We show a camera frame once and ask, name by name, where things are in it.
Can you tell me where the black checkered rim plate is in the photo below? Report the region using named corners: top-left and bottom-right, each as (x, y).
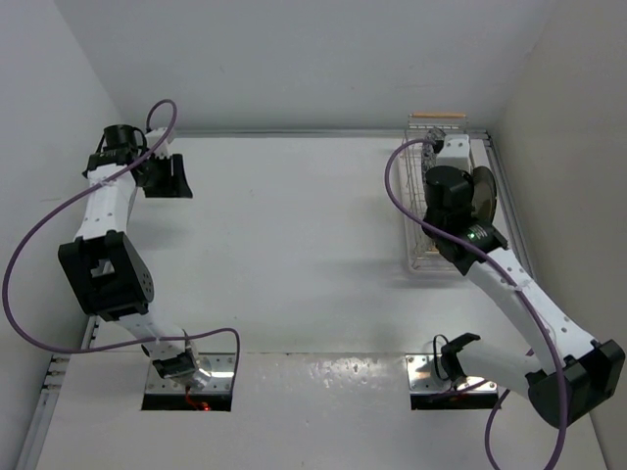
top-left (471, 165), bottom-right (498, 223)

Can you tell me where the blue floral white plate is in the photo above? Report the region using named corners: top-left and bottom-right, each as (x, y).
top-left (420, 127), bottom-right (446, 175)

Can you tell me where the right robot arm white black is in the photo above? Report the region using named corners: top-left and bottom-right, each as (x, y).
top-left (424, 165), bottom-right (626, 427)

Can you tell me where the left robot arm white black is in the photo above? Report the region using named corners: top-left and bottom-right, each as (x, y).
top-left (58, 124), bottom-right (204, 388)

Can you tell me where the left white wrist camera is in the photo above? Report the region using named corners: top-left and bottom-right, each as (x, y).
top-left (146, 127), bottom-right (173, 160)

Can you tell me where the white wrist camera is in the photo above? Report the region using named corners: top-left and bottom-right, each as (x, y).
top-left (146, 127), bottom-right (173, 160)
top-left (436, 134), bottom-right (472, 172)

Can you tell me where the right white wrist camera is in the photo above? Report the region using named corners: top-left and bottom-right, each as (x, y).
top-left (436, 134), bottom-right (472, 172)

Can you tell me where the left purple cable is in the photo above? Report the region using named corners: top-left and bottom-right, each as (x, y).
top-left (2, 99), bottom-right (241, 378)

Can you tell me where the wire dish rack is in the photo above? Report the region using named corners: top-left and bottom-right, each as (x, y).
top-left (395, 112), bottom-right (487, 274)

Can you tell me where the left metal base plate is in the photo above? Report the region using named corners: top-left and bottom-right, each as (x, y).
top-left (144, 352), bottom-right (235, 396)

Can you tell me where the metal base plate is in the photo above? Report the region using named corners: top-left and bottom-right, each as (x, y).
top-left (405, 353), bottom-right (498, 395)
top-left (144, 352), bottom-right (235, 396)

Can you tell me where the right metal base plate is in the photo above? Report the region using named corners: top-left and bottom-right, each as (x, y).
top-left (405, 353), bottom-right (498, 395)

